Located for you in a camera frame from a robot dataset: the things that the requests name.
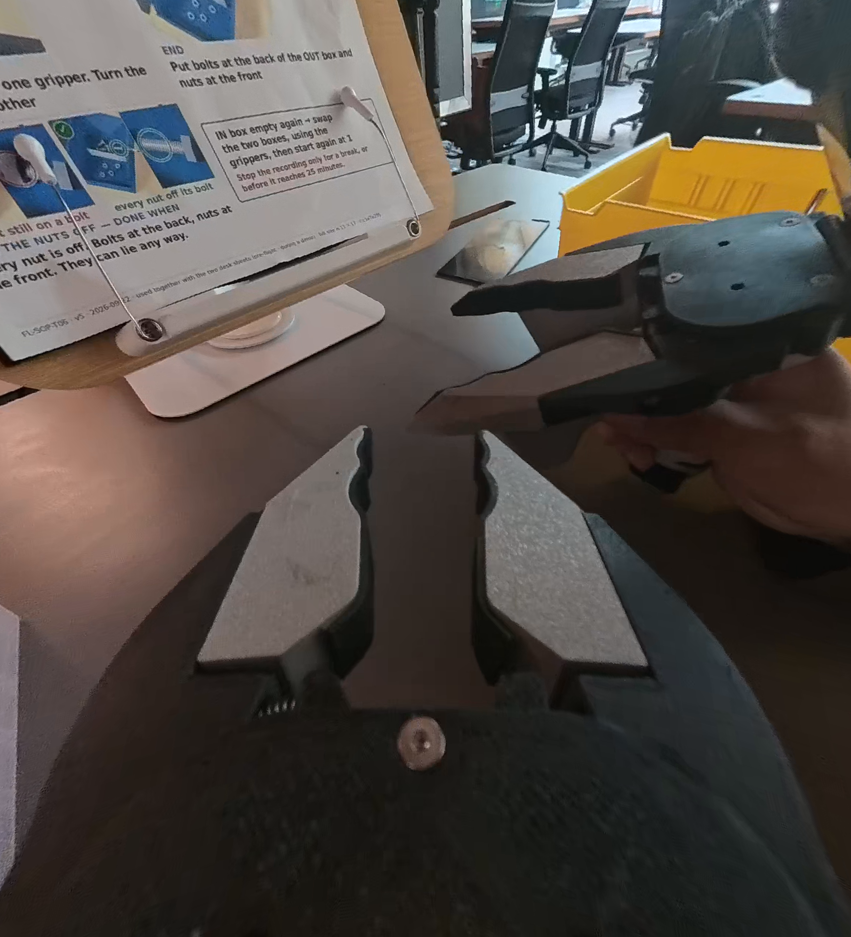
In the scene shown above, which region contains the background office desk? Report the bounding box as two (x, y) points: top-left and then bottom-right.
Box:
(722, 77), (820, 123)

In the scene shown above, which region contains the wooden display board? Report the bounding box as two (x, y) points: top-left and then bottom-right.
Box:
(0, 0), (456, 392)

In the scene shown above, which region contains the yellow plastic bin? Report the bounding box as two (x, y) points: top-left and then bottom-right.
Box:
(559, 133), (851, 411)

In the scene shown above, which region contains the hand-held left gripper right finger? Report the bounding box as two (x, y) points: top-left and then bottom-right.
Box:
(471, 430), (651, 693)

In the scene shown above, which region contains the person's right hand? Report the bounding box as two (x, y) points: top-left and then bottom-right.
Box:
(579, 351), (851, 546)

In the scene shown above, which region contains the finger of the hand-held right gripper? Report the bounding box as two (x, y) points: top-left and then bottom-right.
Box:
(451, 244), (653, 354)
(409, 337), (659, 438)

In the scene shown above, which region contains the white stand base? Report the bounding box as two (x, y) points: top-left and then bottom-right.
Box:
(125, 282), (386, 418)

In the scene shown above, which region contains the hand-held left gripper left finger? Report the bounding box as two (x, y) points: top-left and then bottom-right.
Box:
(195, 426), (376, 682)

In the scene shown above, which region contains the wire page holder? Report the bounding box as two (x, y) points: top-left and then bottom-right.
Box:
(14, 133), (167, 343)
(337, 86), (423, 240)

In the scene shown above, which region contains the printed instruction sheet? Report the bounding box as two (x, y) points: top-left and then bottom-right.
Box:
(0, 0), (435, 363)

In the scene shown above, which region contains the black office chair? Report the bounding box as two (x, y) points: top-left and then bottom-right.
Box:
(542, 0), (633, 171)
(469, 0), (560, 174)

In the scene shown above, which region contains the flat black plate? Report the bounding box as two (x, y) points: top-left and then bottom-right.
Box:
(436, 218), (551, 285)

